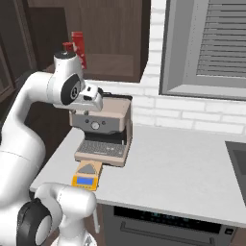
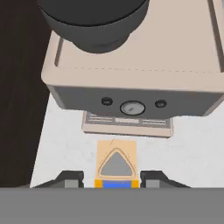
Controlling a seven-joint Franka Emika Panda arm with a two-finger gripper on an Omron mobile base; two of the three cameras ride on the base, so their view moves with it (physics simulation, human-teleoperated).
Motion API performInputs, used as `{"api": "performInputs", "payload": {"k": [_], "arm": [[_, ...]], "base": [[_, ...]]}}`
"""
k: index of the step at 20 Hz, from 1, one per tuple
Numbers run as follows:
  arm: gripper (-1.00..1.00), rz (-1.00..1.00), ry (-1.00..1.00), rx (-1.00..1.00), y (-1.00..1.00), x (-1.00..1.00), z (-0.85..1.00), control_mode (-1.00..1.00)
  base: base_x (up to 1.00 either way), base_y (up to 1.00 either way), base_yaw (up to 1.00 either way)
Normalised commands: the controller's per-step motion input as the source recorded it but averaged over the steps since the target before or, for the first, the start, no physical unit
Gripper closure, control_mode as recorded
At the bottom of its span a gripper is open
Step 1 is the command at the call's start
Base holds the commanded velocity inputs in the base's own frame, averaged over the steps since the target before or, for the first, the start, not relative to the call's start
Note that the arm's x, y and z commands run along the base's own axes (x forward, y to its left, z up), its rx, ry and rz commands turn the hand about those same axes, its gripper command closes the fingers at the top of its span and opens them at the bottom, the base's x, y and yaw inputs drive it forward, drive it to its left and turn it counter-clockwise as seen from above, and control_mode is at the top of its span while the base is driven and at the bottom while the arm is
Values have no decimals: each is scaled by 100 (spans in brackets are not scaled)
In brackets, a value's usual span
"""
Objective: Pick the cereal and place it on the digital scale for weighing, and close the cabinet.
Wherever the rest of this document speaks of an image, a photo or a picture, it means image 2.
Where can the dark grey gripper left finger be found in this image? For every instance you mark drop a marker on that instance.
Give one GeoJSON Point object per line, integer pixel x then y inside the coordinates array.
{"type": "Point", "coordinates": [70, 178]}

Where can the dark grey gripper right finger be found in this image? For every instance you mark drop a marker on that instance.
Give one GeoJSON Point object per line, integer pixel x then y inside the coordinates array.
{"type": "Point", "coordinates": [153, 178]}

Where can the beige coffee machine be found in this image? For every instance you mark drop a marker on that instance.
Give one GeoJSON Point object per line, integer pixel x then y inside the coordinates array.
{"type": "Point", "coordinates": [137, 64]}

